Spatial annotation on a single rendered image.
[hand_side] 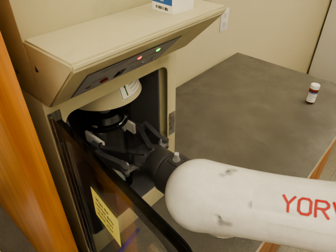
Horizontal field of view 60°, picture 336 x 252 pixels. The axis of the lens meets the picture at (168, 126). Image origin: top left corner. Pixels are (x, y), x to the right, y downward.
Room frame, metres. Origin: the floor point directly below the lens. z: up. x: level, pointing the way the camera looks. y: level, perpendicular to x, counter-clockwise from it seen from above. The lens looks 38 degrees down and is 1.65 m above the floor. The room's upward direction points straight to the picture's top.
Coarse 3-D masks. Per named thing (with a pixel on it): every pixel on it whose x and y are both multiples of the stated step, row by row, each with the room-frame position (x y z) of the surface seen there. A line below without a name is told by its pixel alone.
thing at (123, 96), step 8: (136, 80) 0.57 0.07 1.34; (120, 88) 0.52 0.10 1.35; (128, 88) 0.53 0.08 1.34; (136, 88) 0.55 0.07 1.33; (104, 96) 0.50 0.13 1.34; (112, 96) 0.51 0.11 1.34; (120, 96) 0.51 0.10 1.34; (128, 96) 0.52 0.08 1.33; (136, 96) 0.54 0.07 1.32; (88, 104) 0.49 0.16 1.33; (96, 104) 0.49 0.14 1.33; (104, 104) 0.50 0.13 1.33; (112, 104) 0.50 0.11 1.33; (120, 104) 0.51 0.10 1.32
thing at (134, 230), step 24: (72, 144) 0.32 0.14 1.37; (72, 168) 0.35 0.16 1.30; (96, 168) 0.27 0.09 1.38; (96, 192) 0.28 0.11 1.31; (120, 192) 0.22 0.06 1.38; (96, 216) 0.30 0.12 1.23; (120, 216) 0.23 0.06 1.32; (144, 216) 0.19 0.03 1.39; (96, 240) 0.33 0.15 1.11; (120, 240) 0.24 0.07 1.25; (144, 240) 0.19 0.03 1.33; (168, 240) 0.16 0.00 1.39
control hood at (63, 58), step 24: (96, 24) 0.43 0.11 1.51; (120, 24) 0.43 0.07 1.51; (144, 24) 0.43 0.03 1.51; (168, 24) 0.43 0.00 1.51; (192, 24) 0.47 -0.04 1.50; (48, 48) 0.35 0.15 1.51; (72, 48) 0.35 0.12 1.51; (96, 48) 0.35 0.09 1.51; (120, 48) 0.35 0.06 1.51; (144, 48) 0.40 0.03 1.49; (168, 48) 0.51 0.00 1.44; (48, 72) 0.34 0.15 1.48; (72, 72) 0.30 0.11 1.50; (48, 96) 0.35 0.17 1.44
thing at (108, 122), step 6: (120, 108) 0.59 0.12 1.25; (90, 114) 0.56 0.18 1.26; (96, 114) 0.56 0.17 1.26; (102, 114) 0.56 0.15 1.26; (108, 114) 0.56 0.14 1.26; (114, 114) 0.56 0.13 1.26; (120, 114) 0.57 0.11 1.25; (90, 120) 0.55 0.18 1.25; (96, 120) 0.54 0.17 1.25; (102, 120) 0.54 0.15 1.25; (108, 120) 0.54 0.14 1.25; (114, 120) 0.55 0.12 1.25
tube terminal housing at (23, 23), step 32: (0, 0) 0.39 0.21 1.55; (32, 0) 0.40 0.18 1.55; (64, 0) 0.43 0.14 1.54; (96, 0) 0.47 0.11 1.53; (128, 0) 0.52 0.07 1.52; (32, 32) 0.39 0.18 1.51; (160, 64) 0.57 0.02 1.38; (32, 96) 0.39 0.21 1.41; (96, 96) 0.45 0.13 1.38; (160, 96) 0.61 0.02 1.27; (160, 128) 0.61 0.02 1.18; (64, 192) 0.39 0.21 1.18; (160, 192) 0.57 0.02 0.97
